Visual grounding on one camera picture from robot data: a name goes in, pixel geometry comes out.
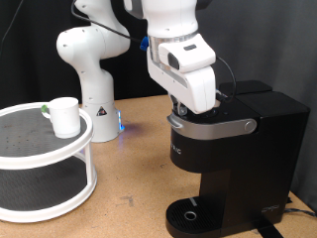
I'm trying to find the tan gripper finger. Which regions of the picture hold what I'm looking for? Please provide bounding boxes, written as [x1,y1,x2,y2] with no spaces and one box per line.
[169,93,190,117]

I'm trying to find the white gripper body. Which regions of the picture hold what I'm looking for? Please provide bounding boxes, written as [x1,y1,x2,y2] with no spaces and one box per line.
[147,57,220,115]

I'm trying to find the silver keurig lid handle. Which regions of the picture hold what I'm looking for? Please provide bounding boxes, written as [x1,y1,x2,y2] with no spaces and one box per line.
[166,112,259,141]

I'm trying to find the black keurig coffee machine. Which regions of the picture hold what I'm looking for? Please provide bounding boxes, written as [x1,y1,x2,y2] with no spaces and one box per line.
[165,79,311,238]

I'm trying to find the grey partition panel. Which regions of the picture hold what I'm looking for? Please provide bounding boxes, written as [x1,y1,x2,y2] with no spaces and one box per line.
[179,0,317,212]

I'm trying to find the black drip tray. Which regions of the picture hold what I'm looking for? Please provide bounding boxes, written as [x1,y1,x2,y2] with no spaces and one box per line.
[165,196,222,238]

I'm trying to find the white mug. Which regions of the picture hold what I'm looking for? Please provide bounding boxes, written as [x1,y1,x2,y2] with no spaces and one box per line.
[41,96,82,140]

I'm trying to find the white two-tier turntable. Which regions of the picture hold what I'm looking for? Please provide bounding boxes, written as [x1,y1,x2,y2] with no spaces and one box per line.
[0,101,99,224]

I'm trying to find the black curtain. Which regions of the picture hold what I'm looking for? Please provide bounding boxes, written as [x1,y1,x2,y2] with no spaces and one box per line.
[0,0,186,110]

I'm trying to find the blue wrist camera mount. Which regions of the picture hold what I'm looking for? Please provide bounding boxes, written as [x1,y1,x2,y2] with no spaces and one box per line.
[139,36,150,53]

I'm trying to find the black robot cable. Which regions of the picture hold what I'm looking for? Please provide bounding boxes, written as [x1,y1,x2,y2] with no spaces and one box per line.
[70,0,238,104]

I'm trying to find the braided power cable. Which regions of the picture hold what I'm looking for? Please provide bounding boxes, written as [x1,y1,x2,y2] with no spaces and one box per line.
[283,206,317,219]

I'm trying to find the thin hanging wire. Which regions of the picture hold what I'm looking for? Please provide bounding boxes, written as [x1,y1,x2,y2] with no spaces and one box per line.
[0,0,25,53]

